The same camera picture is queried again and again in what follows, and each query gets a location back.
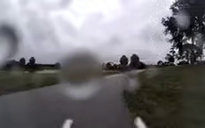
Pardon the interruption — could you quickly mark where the distant group of trees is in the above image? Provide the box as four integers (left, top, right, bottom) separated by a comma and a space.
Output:
103, 53, 147, 72

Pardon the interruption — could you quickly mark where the grey asphalt road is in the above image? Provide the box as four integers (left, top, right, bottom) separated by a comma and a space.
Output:
0, 69, 148, 128

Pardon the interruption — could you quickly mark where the robot's own part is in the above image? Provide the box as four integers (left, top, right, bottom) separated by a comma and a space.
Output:
61, 118, 75, 128
133, 116, 148, 128

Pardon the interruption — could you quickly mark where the distant row of trees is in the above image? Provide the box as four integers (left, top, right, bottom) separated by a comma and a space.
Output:
3, 56, 62, 72

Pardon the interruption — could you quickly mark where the green grass verge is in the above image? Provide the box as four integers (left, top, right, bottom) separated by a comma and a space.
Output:
123, 63, 205, 128
0, 69, 63, 100

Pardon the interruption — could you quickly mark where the large dark tree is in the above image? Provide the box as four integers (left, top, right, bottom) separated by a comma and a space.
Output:
161, 0, 205, 66

